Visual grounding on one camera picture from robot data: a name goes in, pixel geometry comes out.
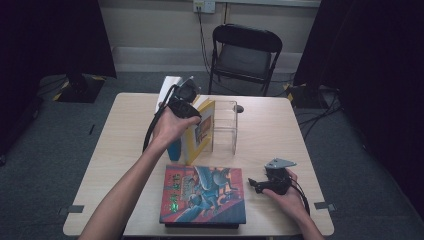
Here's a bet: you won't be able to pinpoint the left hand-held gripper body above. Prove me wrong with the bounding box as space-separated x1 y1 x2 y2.
168 75 203 120

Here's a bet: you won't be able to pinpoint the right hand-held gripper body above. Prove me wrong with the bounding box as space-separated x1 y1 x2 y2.
264 157 298 196

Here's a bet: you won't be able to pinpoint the blue book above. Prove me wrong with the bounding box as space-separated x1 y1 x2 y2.
155 75 184 163

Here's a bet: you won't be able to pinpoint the yellow book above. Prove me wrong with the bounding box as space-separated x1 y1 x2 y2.
179 96 216 166

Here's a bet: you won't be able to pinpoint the clear acrylic book rack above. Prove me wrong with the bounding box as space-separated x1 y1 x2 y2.
199 99 239 156

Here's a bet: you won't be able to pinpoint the red book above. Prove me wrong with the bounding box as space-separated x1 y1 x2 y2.
159 164 248 225

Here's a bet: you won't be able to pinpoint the black book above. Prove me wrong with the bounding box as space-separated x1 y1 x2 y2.
164 222 241 230

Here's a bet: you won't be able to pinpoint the person's right hand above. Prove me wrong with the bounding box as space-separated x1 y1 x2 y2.
261 168 306 218

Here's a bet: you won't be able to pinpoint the person's left hand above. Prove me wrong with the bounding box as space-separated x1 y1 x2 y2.
151 103 202 152

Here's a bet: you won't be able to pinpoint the grey tape strip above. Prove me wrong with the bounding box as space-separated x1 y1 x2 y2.
313 201 337 212
58 204 85 216

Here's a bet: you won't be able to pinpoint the black folding chair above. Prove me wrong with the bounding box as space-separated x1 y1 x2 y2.
208 23 284 98

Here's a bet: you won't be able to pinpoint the black stand base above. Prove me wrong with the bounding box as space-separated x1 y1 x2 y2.
53 73 107 104
283 83 334 109

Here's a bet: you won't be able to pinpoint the black curtain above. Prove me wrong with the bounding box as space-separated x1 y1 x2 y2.
293 0 424 211
0 0 118 158

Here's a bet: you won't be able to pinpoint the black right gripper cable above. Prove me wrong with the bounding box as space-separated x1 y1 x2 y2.
289 181 311 216

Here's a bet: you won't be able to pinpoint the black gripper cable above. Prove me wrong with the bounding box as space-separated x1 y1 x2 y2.
289 181 311 216
142 84 178 153

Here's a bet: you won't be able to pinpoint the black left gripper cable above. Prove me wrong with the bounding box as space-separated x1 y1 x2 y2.
142 84 178 153

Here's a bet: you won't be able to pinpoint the black wall socket cable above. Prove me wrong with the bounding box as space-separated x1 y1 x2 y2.
197 7 244 96

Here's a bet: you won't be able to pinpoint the black floor cables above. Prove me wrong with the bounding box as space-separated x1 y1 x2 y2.
296 89 343 141

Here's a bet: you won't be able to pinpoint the white wall socket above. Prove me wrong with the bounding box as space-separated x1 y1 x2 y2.
193 0 216 14

